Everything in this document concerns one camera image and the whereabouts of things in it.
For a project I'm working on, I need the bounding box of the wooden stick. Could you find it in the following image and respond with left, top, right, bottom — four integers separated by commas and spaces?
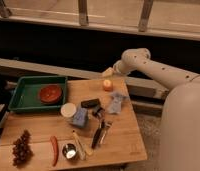
72, 130, 93, 155

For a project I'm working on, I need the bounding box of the small orange apple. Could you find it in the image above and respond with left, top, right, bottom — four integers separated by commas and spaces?
103, 79, 113, 91

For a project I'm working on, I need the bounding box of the black handled knife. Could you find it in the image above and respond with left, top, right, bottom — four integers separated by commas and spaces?
91, 120, 105, 149

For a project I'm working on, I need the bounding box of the small dark metal clip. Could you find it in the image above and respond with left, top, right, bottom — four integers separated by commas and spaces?
92, 106, 105, 118

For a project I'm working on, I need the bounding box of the red bowl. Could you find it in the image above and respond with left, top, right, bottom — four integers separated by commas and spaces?
38, 84, 63, 104

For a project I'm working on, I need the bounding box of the small metal cup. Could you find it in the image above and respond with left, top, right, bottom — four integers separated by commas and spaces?
62, 143, 77, 160

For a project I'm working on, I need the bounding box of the crumpled clear plastic bag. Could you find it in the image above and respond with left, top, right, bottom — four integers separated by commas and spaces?
107, 91, 127, 114

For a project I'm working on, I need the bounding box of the red chili pepper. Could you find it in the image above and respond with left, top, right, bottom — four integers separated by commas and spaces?
50, 136, 59, 166

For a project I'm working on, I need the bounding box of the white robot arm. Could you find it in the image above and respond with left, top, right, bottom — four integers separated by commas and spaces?
102, 48, 200, 171

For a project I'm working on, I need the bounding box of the bunch of dark grapes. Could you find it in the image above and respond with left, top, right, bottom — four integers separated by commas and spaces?
12, 130, 33, 167

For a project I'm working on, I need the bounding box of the green plastic tray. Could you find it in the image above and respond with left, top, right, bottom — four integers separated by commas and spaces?
9, 75, 68, 113

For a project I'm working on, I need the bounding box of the dark brown block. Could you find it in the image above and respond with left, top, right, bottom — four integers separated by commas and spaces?
81, 99, 100, 108

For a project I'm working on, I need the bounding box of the yellow handled utensil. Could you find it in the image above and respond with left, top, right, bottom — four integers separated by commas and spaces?
73, 132, 86, 160

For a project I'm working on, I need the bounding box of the white round lid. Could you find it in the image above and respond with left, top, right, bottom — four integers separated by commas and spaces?
61, 103, 76, 118

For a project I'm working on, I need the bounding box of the blue sponge block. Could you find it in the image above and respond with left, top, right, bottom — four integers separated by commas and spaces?
72, 108, 88, 128

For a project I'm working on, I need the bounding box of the metal fork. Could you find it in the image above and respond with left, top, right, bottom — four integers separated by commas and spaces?
99, 121, 112, 145

